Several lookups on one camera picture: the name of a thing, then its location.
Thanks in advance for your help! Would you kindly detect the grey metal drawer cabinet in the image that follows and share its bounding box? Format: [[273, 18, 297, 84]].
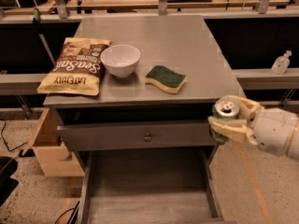
[[45, 15, 243, 224]]

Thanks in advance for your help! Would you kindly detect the white bowl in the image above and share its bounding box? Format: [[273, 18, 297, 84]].
[[101, 45, 141, 77]]

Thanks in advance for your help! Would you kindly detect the cardboard box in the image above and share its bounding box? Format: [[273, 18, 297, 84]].
[[21, 108, 84, 176]]

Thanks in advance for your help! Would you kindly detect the grey top drawer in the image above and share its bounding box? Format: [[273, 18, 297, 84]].
[[57, 120, 217, 151]]

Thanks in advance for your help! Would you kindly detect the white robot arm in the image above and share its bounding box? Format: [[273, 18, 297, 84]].
[[207, 95, 299, 161]]

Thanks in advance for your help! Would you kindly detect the clear sanitizer pump bottle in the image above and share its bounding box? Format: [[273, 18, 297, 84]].
[[271, 50, 292, 75]]

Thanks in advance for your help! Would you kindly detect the black floor cable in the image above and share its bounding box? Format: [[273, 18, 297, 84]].
[[0, 118, 29, 153]]

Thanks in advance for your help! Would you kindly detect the green soda can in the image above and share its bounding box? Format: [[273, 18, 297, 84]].
[[209, 97, 240, 144]]

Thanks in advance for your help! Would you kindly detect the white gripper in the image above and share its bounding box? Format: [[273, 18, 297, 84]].
[[208, 95, 299, 157]]

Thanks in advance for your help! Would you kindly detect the green yellow sponge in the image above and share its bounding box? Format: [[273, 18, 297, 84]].
[[145, 65, 187, 94]]

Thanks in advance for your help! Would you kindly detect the sea salt chips bag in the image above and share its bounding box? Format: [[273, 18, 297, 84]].
[[37, 37, 112, 96]]

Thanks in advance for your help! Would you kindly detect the grey open middle drawer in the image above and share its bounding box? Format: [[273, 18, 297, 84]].
[[78, 147, 224, 224]]

